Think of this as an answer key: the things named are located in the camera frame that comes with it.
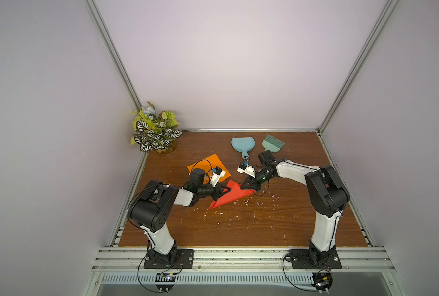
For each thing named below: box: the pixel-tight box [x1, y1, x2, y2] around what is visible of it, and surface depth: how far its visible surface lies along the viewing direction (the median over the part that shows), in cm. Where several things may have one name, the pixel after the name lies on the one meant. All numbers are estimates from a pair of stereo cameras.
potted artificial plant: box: [130, 100, 183, 155], surface depth 94 cm
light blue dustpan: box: [231, 136, 255, 159], surface depth 116 cm
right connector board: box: [311, 271, 330, 295], surface depth 71 cm
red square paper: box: [209, 180, 257, 210], surface depth 90 cm
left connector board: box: [154, 272, 177, 293], surface depth 72 cm
